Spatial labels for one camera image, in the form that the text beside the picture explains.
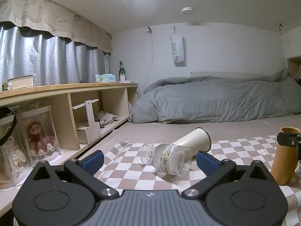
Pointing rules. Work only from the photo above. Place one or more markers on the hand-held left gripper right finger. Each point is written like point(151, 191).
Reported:
point(207, 163)

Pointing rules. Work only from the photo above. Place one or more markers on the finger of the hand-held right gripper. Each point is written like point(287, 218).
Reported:
point(288, 140)

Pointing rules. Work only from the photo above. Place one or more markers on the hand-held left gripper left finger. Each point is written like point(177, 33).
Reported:
point(94, 161)

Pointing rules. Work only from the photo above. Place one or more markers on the amber brown cup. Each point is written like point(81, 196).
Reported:
point(282, 167)

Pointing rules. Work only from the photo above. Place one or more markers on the ribbed clear glass goblet cup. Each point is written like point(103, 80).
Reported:
point(169, 157)

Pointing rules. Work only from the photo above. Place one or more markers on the cream tapered cup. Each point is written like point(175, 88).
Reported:
point(190, 141)

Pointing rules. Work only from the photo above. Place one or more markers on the brown white checkered mat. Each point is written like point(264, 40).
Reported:
point(131, 160)

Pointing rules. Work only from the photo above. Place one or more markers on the small wooden rack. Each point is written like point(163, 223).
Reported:
point(90, 122)

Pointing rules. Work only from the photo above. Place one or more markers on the crumpled pale cloth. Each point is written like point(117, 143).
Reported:
point(108, 119)

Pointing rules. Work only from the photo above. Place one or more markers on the doll in clear box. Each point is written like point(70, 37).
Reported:
point(50, 122)

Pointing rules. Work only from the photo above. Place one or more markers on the brown doll in pink dress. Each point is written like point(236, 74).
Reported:
point(37, 136)

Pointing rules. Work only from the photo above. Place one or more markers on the grey duvet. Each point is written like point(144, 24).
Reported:
point(211, 98)

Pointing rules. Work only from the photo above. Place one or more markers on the wooden bedside shelf unit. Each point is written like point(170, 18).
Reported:
point(58, 90)

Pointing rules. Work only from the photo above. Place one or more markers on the tissue pack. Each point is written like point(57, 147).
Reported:
point(105, 78)

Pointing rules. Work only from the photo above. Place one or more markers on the clear box with white plush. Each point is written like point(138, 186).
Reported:
point(9, 160)

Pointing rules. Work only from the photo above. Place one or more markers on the small white holder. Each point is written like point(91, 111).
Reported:
point(122, 78)

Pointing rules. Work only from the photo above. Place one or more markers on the green glass bottle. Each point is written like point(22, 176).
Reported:
point(121, 71)

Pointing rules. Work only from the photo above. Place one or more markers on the thick book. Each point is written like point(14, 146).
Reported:
point(21, 82)

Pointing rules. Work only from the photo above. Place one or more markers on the grey curtain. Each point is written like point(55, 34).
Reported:
point(47, 58)

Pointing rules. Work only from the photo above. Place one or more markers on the small patterned tin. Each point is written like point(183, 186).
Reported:
point(7, 86)

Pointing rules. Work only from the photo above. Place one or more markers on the round smoke detector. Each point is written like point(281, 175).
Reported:
point(187, 10)

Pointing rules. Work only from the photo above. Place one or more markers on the beige printed valance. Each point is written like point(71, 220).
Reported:
point(35, 11)

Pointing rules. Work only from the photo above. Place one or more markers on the white hanging wall bag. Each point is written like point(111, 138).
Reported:
point(177, 47)

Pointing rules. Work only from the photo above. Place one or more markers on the wall hook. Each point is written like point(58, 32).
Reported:
point(149, 29)

